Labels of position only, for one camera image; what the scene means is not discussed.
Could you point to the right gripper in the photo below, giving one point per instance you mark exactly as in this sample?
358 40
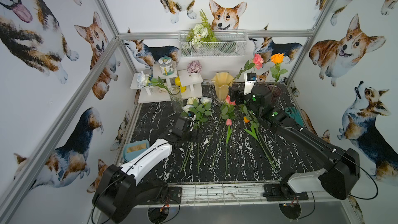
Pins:
245 97

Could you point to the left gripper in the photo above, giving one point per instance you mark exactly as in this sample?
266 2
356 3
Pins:
193 130

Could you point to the orange tulip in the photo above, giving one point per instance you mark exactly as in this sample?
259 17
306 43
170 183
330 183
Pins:
255 132

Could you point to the pink rose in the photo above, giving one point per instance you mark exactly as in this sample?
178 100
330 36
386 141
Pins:
227 111
257 62

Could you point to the orange rose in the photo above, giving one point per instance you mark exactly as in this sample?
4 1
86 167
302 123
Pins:
276 70
246 112

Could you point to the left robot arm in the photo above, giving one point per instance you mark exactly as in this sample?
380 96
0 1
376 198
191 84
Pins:
120 188

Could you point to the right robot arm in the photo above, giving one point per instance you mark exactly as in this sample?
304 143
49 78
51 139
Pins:
340 168

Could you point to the dark red glass vase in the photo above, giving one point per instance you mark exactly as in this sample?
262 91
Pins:
275 91

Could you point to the clear ribbed glass vase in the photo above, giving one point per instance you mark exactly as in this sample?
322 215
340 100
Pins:
176 98

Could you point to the teal rubber glove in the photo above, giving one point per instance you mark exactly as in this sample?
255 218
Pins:
295 114

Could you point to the small glass jar under shelf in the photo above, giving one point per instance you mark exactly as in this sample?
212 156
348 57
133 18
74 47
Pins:
163 89

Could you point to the pink tulip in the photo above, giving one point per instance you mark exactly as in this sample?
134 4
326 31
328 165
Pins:
229 133

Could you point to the yellow fluted vase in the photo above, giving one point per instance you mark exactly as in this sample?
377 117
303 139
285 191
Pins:
222 82

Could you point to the yellow bottle under shelf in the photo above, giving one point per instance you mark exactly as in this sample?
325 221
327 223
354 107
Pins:
178 83

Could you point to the blue label tin can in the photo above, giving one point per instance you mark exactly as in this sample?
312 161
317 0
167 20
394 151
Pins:
149 76

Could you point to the small purple flower pot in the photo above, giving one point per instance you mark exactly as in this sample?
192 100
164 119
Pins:
194 67

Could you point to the clear jar green lid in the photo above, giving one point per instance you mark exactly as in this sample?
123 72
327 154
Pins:
166 66

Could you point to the green fern white flower bouquet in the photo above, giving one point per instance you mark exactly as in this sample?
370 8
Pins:
201 33

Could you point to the white wire wall basket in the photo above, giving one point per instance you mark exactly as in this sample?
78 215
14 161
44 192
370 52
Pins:
229 44

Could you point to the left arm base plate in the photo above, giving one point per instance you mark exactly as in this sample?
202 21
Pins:
170 195

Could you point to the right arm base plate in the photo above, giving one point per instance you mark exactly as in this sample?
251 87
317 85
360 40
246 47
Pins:
278 192

